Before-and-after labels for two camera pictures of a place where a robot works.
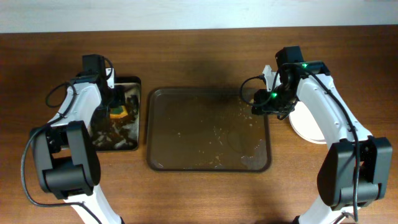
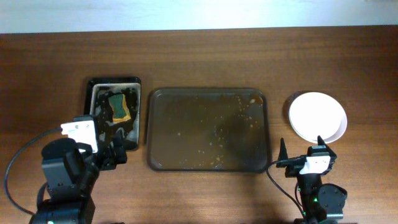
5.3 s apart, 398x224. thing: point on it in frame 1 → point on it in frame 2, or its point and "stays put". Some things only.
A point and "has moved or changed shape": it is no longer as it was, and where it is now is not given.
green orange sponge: [118, 112] has moved or changed shape
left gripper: [116, 101] → [112, 154]
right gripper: [261, 106] → [292, 170]
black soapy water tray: [120, 134] stays put
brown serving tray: [205, 129] stays put
